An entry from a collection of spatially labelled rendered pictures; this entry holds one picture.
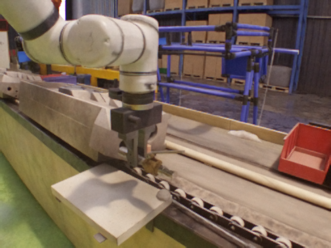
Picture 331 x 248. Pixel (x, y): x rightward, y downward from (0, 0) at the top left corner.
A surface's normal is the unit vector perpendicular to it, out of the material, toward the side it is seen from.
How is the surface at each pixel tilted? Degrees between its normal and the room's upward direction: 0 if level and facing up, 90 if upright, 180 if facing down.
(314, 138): 88
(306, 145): 88
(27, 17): 121
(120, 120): 90
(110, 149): 90
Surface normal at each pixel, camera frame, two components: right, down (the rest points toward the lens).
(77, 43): -0.33, 0.37
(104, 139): -0.60, -0.11
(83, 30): -0.31, 0.15
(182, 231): -0.66, 0.21
